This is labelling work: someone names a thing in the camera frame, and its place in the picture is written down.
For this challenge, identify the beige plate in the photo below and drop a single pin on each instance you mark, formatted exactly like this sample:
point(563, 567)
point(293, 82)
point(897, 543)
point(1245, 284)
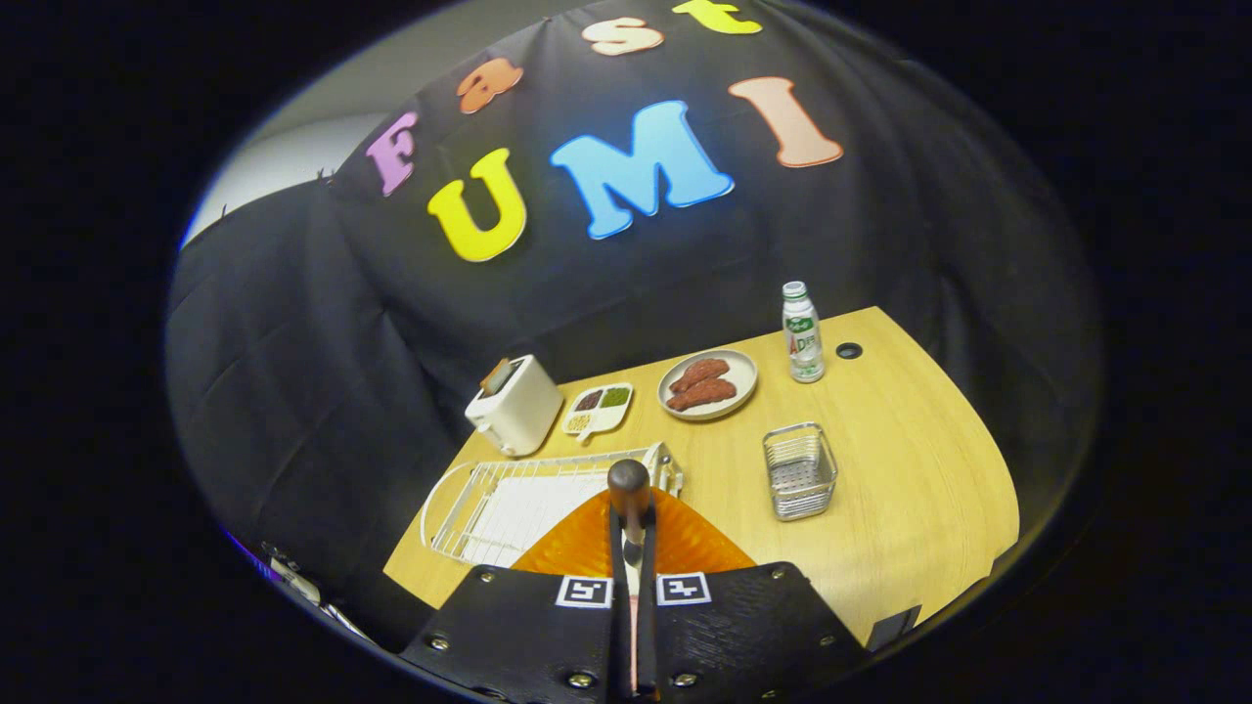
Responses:
point(741, 370)

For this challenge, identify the white divided dish with beans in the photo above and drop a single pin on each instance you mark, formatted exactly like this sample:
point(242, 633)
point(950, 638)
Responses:
point(599, 411)

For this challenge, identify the dark flat object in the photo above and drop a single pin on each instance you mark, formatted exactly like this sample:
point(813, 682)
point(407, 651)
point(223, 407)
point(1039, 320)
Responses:
point(892, 628)

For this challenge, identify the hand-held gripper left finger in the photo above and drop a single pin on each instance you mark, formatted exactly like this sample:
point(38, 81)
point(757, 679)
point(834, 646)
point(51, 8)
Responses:
point(518, 626)

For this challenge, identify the white toaster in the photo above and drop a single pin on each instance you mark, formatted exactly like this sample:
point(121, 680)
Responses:
point(523, 416)

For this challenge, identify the white drip tray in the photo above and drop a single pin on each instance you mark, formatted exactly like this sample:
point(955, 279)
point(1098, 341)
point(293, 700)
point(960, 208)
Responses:
point(538, 508)

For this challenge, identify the small white printed item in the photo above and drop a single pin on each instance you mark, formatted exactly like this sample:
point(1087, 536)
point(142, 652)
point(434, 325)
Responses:
point(295, 585)

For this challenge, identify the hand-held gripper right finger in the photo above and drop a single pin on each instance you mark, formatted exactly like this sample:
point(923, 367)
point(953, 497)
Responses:
point(743, 626)

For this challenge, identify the white drink bottle green cap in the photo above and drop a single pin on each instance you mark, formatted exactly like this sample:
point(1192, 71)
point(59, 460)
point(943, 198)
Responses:
point(803, 337)

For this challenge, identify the brown sausage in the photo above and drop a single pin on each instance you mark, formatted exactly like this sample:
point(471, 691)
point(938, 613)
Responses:
point(701, 394)
point(699, 373)

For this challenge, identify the toast slice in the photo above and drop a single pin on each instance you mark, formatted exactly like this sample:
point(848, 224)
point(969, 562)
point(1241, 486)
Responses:
point(496, 375)

